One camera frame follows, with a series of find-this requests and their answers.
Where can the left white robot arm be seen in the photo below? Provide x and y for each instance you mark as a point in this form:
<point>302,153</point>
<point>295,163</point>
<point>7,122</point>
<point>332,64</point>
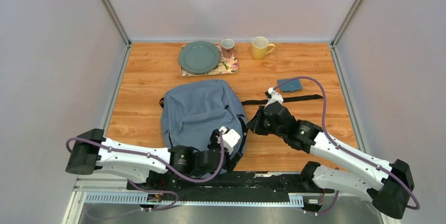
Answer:
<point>91,153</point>

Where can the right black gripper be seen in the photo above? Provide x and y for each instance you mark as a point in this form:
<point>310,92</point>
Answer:
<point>255,124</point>

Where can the floral serving tray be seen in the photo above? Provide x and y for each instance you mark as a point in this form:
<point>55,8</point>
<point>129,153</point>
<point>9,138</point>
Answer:
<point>225,66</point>

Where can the green ceramic plate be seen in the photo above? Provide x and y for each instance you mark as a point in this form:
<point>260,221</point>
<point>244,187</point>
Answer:
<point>199,57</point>

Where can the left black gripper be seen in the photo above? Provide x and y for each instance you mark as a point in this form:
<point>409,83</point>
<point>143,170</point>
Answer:
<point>216,140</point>

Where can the blue fabric backpack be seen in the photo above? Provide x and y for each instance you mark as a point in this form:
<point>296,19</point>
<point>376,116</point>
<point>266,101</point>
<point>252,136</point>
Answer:
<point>191,112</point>

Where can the pink patterned mug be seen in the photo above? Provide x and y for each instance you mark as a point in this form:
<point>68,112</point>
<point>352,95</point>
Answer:
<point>228,49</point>

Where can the yellow ceramic mug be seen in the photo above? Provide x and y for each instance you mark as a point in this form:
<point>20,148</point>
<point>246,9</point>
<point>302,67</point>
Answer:
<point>261,47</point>

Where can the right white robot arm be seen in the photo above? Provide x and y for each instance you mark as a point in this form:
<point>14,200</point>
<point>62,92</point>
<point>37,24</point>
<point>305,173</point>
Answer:
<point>387,185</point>

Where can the aluminium frame rail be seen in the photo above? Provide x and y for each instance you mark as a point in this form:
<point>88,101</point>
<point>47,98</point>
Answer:
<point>116,193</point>

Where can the teal wallet notebook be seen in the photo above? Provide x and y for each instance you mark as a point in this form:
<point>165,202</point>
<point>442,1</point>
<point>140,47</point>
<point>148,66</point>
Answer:
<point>289,85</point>

